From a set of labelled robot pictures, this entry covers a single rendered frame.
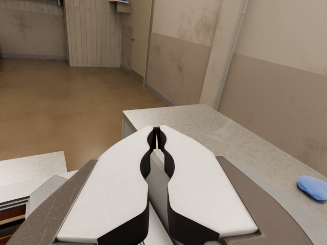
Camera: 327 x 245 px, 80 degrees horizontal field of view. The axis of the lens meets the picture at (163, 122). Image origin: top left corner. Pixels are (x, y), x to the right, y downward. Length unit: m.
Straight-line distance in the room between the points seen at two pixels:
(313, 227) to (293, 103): 1.71
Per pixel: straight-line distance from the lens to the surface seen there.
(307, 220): 0.75
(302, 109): 2.29
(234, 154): 0.92
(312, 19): 2.36
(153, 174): 0.87
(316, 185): 0.91
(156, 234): 0.80
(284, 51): 2.41
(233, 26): 2.73
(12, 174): 1.26
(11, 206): 0.99
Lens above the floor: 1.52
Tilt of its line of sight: 27 degrees down
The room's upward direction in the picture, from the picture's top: 9 degrees clockwise
